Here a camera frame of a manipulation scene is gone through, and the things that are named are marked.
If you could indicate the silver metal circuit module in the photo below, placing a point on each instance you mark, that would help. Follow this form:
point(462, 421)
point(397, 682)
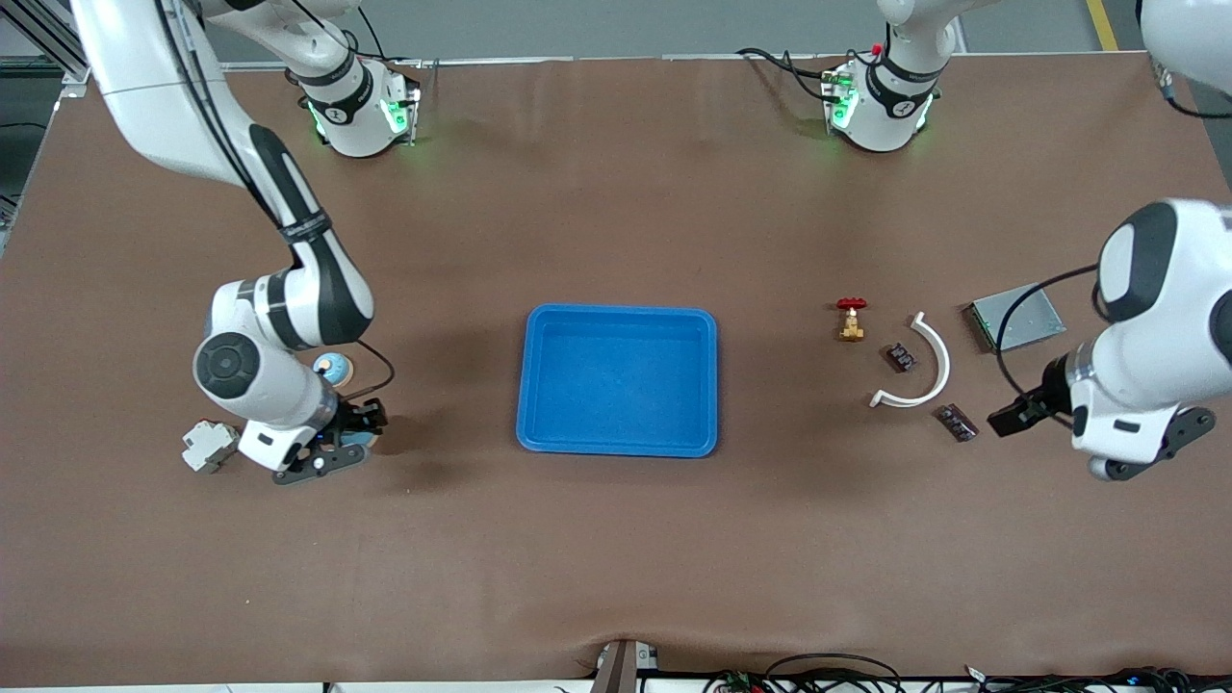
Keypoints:
point(1025, 313)

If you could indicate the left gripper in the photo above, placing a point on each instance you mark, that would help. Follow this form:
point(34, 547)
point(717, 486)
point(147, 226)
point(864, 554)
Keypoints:
point(1042, 397)

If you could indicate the grey metal edge bracket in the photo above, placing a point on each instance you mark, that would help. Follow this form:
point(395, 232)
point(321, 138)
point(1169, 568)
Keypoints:
point(624, 669)

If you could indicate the blue call bell orange button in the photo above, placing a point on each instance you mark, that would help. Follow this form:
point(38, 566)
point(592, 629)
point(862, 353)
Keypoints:
point(334, 368)
point(361, 440)

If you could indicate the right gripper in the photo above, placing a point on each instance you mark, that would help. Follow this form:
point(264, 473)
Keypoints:
point(354, 419)

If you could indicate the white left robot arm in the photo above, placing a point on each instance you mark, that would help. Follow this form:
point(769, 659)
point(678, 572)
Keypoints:
point(1174, 289)

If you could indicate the white plastic circuit breaker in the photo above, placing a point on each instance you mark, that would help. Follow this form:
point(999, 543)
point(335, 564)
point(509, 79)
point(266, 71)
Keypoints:
point(207, 448)

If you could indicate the short dark capacitor bank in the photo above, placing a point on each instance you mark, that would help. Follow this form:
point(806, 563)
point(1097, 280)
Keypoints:
point(900, 358)

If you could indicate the brown table mat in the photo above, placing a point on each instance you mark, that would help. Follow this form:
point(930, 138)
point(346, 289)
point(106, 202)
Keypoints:
point(616, 558)

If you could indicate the aluminium frame post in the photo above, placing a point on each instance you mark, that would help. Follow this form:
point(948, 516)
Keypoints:
point(43, 34)

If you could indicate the white curved plastic bracket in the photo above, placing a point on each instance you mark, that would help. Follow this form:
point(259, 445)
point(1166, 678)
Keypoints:
point(945, 369)

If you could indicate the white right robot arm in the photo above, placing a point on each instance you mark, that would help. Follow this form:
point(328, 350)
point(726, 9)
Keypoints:
point(154, 96)

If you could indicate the long dark capacitor bank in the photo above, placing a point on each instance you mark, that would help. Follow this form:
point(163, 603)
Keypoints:
point(957, 423)

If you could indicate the blue plastic tray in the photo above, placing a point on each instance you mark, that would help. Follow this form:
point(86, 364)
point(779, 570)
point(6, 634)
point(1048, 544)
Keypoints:
point(616, 385)

